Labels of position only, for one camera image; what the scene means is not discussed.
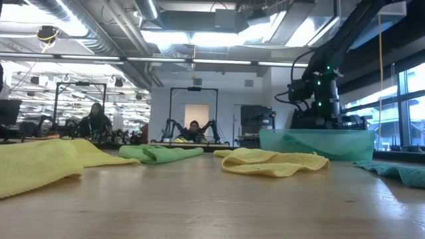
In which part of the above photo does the black gantry frame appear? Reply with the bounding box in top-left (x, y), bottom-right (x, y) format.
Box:
top-left (54, 81), bottom-right (108, 133)
top-left (169, 86), bottom-right (219, 144)

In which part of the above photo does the pale pink door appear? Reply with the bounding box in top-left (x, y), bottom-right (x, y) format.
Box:
top-left (184, 104), bottom-right (210, 123)

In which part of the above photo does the teal microfiber towel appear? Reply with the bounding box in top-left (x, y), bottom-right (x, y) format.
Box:
top-left (353, 160), bottom-right (425, 189)

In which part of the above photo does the long ceiling light strip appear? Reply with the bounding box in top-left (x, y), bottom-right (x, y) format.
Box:
top-left (0, 52), bottom-right (319, 68)

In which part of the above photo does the teal translucent plastic bin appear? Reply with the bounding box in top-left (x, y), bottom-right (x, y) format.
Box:
top-left (258, 128), bottom-right (377, 163)

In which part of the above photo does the black perforated panel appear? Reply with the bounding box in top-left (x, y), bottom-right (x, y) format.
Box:
top-left (341, 116), bottom-right (368, 131)

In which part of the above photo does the dark monitor screen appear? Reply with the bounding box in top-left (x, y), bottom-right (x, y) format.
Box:
top-left (0, 99), bottom-right (23, 127)

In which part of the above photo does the grey ceiling box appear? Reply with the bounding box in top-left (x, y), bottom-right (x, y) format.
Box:
top-left (214, 9), bottom-right (238, 29)

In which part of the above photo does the yellow microfiber towel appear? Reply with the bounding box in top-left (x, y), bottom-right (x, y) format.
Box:
top-left (0, 138), bottom-right (141, 200)
top-left (212, 147), bottom-right (331, 178)

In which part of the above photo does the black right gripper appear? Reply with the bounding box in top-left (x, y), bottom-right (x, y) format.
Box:
top-left (290, 108), bottom-right (343, 131)

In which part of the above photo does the background wooden table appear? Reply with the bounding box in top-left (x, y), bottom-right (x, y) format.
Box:
top-left (148, 141), bottom-right (230, 149)

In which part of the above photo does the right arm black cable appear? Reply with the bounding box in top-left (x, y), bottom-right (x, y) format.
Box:
top-left (274, 49), bottom-right (316, 108)

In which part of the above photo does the silver ventilation duct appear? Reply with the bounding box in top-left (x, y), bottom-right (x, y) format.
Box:
top-left (134, 0), bottom-right (160, 21)
top-left (29, 0), bottom-right (153, 90)

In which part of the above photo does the lime green microfiber towel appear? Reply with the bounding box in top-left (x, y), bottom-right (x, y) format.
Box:
top-left (118, 143), bottom-right (205, 165)

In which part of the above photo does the person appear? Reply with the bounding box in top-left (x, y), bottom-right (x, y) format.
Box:
top-left (76, 102), bottom-right (114, 140)
top-left (181, 119), bottom-right (209, 143)

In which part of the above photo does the ceiling cable reel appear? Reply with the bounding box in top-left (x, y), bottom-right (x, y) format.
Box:
top-left (35, 25), bottom-right (61, 44)

